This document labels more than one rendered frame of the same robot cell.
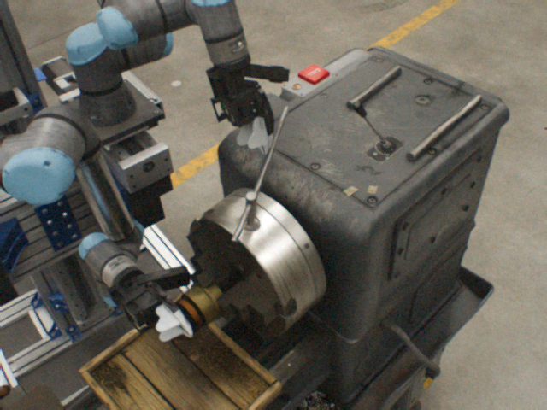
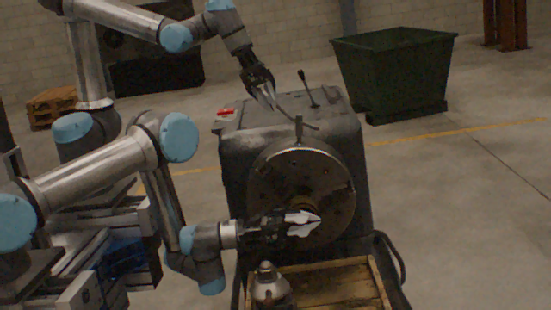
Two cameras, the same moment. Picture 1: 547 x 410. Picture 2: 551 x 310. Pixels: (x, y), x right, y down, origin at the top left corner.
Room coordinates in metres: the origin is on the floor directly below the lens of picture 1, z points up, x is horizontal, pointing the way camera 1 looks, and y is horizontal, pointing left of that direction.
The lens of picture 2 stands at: (-0.27, 1.25, 1.71)
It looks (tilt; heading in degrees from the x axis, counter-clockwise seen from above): 17 degrees down; 315
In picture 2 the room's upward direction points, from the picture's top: 9 degrees counter-clockwise
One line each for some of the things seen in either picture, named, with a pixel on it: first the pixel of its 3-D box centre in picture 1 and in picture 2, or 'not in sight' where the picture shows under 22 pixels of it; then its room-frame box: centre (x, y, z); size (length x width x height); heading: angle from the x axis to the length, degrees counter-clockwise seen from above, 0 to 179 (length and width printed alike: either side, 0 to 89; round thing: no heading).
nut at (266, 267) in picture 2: not in sight; (266, 269); (0.49, 0.56, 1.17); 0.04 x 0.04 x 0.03
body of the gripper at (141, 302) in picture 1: (140, 298); (263, 231); (0.76, 0.30, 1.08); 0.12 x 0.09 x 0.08; 41
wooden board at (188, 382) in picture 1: (179, 381); (314, 295); (0.67, 0.24, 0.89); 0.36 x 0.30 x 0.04; 42
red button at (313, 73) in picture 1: (314, 75); (225, 112); (1.30, -0.12, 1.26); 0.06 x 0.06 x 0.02; 42
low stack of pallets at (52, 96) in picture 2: not in sight; (66, 105); (8.39, -3.11, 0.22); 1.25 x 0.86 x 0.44; 136
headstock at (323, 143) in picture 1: (360, 178); (291, 159); (1.11, -0.23, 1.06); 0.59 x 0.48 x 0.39; 132
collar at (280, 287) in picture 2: not in sight; (269, 284); (0.49, 0.56, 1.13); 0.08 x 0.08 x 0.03
